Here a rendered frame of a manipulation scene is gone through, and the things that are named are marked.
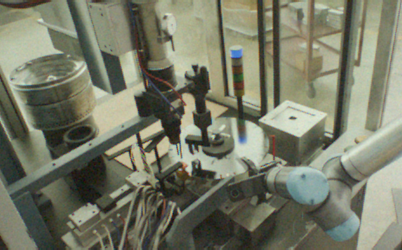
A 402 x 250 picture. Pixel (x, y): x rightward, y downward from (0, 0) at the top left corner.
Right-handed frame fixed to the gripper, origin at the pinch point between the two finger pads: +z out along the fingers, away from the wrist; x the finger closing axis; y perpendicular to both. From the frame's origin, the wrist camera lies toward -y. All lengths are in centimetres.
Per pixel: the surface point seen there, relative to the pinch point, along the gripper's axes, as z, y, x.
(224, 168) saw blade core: 4.1, -2.7, 4.2
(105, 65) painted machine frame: -4.4, -26.9, 41.5
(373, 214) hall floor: 78, 94, -60
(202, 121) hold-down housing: -0.6, -5.8, 19.9
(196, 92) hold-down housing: -6.6, -6.5, 27.7
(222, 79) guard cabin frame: 62, 28, 35
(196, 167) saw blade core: 8.5, -9.6, 7.1
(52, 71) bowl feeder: 71, -42, 61
